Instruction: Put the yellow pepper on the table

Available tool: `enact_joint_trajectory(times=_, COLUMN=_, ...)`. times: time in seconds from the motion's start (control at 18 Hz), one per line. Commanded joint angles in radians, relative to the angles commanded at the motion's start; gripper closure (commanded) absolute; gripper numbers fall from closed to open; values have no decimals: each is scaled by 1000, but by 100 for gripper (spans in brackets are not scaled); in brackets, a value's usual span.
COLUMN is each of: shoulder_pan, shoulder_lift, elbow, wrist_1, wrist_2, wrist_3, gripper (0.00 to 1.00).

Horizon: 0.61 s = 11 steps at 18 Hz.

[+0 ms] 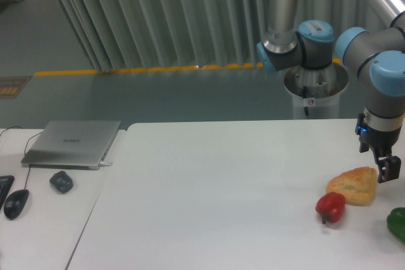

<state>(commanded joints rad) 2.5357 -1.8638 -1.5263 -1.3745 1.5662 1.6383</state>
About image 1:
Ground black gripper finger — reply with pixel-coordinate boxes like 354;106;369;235
377;155;399;183

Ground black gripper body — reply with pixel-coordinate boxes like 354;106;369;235
363;127;401;158

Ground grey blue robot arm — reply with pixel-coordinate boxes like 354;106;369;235
257;0;404;183

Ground green bell pepper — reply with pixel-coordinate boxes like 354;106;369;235
386;207;405;243

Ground red bell pepper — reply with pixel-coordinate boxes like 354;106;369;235
315;192;346;224

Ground golden puff pastry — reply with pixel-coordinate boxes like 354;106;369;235
325;167;377;206

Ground white usb plug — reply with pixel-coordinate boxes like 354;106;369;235
99;161;113;168

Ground grey pleated curtain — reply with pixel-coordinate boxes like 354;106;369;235
40;0;405;73

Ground silver closed laptop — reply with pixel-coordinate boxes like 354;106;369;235
21;120;120;169

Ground black earbuds case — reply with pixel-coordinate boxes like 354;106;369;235
49;171;74;194

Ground black computer mouse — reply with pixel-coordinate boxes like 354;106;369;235
3;189;30;220

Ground black keyboard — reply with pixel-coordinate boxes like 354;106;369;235
0;175;15;208

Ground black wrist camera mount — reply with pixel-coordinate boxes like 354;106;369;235
355;113;369;153

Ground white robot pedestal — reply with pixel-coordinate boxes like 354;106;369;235
284;63;349;120

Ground black pedestal cable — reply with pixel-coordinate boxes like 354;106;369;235
301;85;310;120

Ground black mouse cable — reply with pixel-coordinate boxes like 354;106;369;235
0;125;44;191

